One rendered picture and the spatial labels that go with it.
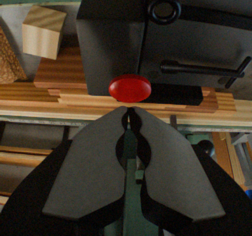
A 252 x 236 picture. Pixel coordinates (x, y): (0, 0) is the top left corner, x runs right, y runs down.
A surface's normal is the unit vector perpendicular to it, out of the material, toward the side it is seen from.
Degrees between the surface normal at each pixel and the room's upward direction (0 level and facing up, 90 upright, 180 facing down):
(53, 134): 90
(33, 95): 90
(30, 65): 0
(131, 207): 90
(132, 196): 90
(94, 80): 0
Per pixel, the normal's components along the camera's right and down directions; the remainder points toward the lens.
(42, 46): -0.03, 0.88
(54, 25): 0.36, -0.44
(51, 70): 0.06, -0.48
